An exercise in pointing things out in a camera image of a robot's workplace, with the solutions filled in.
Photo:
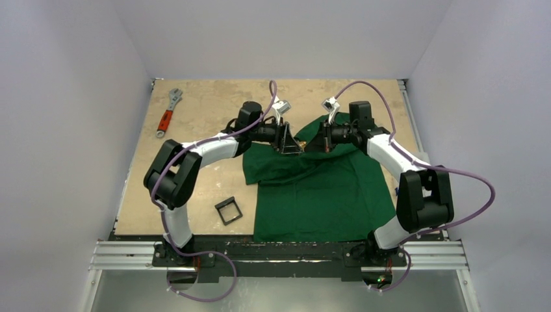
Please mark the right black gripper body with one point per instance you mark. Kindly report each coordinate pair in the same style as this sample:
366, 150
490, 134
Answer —
325, 135

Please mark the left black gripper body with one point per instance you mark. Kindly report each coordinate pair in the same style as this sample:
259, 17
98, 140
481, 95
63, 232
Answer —
279, 141

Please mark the green t-shirt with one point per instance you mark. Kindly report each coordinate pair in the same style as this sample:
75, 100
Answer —
336, 196

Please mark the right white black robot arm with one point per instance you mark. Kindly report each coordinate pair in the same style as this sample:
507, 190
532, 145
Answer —
424, 199

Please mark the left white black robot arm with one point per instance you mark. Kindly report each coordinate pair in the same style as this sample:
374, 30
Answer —
172, 176

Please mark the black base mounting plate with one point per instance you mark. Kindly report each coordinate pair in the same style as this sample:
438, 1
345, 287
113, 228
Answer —
214, 256

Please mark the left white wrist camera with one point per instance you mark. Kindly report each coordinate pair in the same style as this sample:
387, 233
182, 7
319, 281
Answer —
280, 107

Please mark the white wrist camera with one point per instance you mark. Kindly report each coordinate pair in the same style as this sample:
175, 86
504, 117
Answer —
280, 107
332, 106

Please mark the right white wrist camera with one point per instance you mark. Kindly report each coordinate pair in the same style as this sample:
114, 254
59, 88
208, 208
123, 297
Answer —
332, 106

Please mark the black square frame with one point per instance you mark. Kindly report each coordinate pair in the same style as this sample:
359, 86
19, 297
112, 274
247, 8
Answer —
228, 211

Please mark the red handled adjustable wrench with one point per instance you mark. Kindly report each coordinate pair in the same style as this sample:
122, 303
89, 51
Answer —
175, 96

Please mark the aluminium rail frame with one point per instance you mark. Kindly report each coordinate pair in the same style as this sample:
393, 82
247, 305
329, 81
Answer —
436, 252

